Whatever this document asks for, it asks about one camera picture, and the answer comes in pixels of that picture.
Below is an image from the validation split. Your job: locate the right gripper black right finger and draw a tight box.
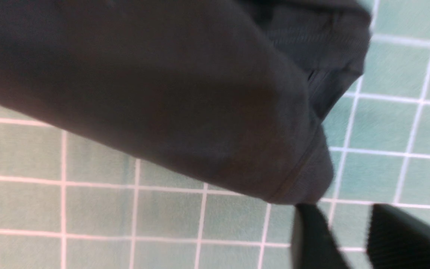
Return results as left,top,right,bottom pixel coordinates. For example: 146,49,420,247
367,204,430,269

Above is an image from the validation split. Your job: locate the green checkered tablecloth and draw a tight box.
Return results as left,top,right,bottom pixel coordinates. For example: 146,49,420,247
0,0,430,269

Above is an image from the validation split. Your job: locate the dark gray long-sleeve top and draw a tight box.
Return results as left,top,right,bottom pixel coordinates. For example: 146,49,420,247
0,0,371,205

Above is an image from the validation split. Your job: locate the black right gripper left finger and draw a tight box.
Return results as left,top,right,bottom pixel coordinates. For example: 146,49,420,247
291,204,349,269

